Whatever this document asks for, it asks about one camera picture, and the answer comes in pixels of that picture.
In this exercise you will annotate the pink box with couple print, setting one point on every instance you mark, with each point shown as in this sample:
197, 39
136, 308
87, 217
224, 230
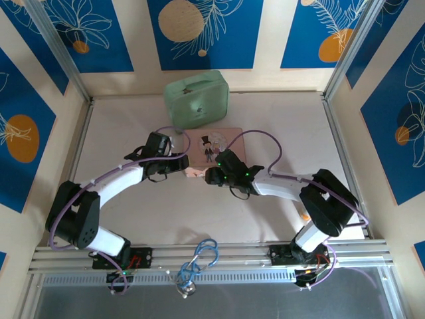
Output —
237, 146

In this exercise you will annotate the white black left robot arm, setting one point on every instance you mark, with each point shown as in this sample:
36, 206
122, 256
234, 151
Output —
123, 179

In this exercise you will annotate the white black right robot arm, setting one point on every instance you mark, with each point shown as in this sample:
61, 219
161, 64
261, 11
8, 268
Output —
275, 189

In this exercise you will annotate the mint green zip case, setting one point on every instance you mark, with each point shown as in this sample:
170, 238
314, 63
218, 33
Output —
196, 103

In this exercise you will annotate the orange round disc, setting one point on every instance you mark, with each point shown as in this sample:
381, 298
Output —
305, 215

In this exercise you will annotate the grey metal sheet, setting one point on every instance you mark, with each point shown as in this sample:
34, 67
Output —
265, 302

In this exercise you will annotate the aluminium side rail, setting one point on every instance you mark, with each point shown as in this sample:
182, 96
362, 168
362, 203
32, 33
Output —
80, 143
346, 166

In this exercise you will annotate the aluminium frame rail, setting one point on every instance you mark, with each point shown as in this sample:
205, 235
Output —
232, 256

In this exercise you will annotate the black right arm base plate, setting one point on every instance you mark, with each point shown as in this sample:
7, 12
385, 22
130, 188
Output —
279, 256

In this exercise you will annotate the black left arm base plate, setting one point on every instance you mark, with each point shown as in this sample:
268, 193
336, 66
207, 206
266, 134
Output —
146, 257

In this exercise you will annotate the aluminium frame post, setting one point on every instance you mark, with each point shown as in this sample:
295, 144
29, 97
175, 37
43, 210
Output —
58, 46
354, 46

